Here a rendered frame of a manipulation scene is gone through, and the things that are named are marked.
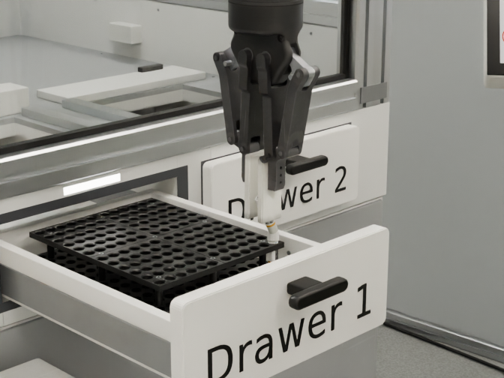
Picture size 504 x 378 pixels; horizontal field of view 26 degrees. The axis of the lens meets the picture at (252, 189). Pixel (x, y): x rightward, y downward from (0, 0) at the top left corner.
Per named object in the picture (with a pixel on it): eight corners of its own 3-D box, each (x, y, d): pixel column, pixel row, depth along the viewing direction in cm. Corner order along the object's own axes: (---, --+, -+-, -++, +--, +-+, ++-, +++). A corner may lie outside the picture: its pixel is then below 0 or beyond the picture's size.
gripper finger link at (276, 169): (277, 139, 113) (298, 145, 111) (277, 186, 114) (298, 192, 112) (267, 142, 112) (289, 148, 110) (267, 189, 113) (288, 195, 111)
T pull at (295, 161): (328, 165, 147) (329, 155, 146) (291, 176, 142) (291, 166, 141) (309, 160, 149) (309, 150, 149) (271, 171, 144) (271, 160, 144)
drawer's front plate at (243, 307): (386, 322, 117) (390, 226, 114) (184, 418, 98) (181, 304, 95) (373, 318, 119) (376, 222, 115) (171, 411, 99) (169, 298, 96)
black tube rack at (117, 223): (283, 296, 120) (284, 241, 118) (160, 346, 108) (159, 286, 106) (152, 247, 135) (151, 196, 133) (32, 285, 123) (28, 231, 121)
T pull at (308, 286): (349, 290, 105) (349, 277, 105) (296, 313, 100) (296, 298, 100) (321, 280, 108) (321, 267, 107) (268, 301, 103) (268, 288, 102)
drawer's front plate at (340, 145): (358, 198, 159) (360, 125, 156) (212, 247, 139) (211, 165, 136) (349, 196, 160) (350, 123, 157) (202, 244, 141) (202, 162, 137)
